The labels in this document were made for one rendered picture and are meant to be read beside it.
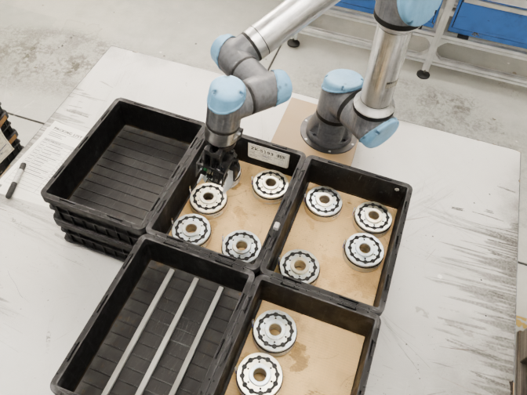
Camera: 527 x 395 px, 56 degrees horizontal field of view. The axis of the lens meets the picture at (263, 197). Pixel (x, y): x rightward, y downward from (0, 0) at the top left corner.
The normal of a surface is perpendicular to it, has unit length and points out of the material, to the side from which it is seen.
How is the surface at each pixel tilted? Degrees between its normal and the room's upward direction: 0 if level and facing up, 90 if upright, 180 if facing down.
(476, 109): 0
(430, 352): 0
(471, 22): 90
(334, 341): 0
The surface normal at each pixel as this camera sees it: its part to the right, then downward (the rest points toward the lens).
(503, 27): -0.32, 0.75
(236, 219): 0.04, -0.59
